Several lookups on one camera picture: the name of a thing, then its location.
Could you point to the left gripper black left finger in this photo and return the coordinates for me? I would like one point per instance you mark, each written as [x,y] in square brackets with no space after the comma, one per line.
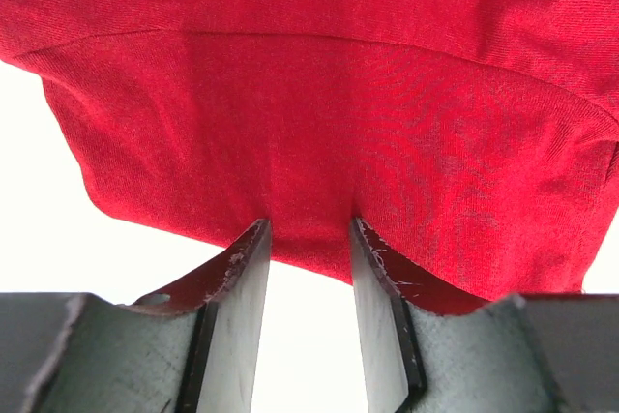
[190,346]

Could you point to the red t shirt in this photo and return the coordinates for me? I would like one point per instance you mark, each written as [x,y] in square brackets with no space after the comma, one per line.
[479,138]

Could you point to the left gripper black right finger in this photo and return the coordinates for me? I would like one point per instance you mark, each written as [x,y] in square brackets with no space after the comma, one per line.
[428,346]

